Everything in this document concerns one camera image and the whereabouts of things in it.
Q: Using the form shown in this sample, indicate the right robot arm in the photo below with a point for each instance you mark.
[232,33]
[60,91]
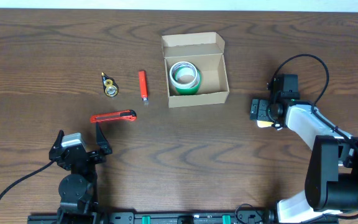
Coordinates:
[331,186]

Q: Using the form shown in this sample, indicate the green tape roll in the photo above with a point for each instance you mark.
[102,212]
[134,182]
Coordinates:
[187,91]

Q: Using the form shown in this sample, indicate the yellow sticky note pad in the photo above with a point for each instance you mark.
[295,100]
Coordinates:
[264,124]

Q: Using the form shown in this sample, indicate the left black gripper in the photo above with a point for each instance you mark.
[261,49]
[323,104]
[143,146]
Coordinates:
[102,143]

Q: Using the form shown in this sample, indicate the black yellow correction tape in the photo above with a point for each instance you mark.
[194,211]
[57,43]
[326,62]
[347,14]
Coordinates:
[110,87]

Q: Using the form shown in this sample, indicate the cardboard box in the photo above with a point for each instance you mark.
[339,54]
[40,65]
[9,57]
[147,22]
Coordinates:
[206,52]

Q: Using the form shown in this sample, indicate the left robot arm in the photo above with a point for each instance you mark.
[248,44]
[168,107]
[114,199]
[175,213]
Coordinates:
[78,190]

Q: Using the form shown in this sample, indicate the red utility knife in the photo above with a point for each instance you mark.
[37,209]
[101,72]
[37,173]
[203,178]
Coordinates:
[129,115]

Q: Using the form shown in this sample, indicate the white tape roll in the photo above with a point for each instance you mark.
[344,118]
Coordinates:
[193,73]

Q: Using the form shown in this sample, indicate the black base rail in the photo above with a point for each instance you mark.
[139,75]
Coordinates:
[241,216]

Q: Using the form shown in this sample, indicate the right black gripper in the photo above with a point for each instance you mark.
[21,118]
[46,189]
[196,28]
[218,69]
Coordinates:
[259,105]

